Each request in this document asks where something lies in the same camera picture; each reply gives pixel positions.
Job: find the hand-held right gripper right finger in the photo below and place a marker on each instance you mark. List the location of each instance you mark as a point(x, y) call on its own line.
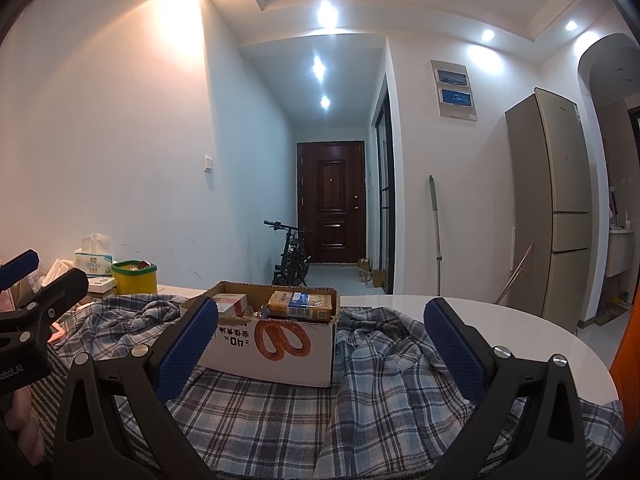
point(455, 350)

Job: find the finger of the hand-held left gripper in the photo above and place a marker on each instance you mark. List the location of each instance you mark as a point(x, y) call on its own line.
point(60, 292)
point(20, 265)

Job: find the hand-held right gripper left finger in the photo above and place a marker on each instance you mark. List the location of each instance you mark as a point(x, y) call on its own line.
point(187, 350)

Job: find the red and white box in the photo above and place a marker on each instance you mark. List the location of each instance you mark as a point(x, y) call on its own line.
point(230, 305)

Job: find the yellow box blue label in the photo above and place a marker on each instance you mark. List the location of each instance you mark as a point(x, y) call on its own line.
point(300, 305)

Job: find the person's left hand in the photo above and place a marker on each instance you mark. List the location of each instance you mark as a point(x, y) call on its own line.
point(27, 435)

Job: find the flat white box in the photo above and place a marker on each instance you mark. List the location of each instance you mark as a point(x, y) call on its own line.
point(59, 270)

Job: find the yellow container green rim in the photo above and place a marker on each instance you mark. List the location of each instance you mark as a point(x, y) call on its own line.
point(135, 280)

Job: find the small cardboard floor box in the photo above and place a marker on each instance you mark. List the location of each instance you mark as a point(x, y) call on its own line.
point(379, 278)
point(365, 270)

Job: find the blue plaid cloth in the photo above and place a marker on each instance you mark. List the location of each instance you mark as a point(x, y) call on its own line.
point(300, 420)

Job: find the black bicycle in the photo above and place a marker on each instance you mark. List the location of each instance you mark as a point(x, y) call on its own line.
point(292, 260)

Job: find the colourful floor mat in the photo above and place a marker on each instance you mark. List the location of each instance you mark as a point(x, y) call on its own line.
point(612, 312)

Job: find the orange board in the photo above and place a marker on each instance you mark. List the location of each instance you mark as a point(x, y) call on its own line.
point(627, 360)

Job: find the beige refrigerator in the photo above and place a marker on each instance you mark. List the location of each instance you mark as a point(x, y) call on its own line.
point(550, 200)

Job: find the black framed glass door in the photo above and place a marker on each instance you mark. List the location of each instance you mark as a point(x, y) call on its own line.
point(385, 185)

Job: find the white sink cabinet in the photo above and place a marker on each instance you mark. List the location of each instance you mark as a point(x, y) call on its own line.
point(620, 252)

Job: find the brown entrance door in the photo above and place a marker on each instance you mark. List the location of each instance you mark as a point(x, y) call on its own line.
point(332, 200)

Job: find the round ceiling light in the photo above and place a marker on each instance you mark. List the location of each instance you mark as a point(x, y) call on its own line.
point(325, 101)
point(487, 35)
point(570, 25)

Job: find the wall panel blue pictures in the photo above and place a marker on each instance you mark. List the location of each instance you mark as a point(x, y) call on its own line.
point(454, 90)

